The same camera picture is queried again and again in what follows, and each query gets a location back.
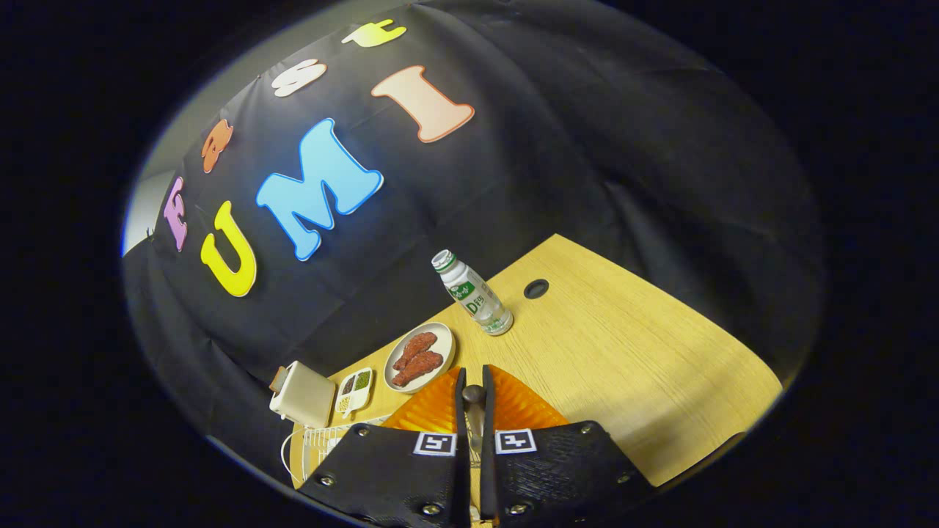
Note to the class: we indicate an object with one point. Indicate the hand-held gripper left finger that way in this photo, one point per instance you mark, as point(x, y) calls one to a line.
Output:
point(462, 455)

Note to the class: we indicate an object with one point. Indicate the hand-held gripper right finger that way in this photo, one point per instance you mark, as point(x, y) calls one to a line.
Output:
point(488, 455)

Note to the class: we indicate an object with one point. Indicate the grey round food dish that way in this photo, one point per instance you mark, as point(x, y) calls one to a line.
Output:
point(445, 339)

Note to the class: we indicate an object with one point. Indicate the white sectioned snack dish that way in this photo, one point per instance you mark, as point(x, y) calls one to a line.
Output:
point(354, 397)

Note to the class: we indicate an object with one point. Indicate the red meat piece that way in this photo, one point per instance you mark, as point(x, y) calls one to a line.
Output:
point(419, 367)
point(415, 346)

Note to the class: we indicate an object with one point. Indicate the white green plastic bottle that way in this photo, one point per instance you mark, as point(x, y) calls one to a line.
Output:
point(477, 297)

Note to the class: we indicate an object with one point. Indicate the white toaster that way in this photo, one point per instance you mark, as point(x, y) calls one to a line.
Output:
point(308, 396)

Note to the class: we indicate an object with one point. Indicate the brown toast slice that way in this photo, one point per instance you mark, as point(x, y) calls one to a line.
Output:
point(278, 379)

